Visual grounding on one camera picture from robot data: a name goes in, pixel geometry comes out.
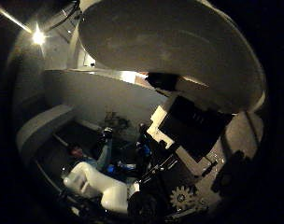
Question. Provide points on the bright ceiling lamp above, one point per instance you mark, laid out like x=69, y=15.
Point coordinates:
x=38, y=38

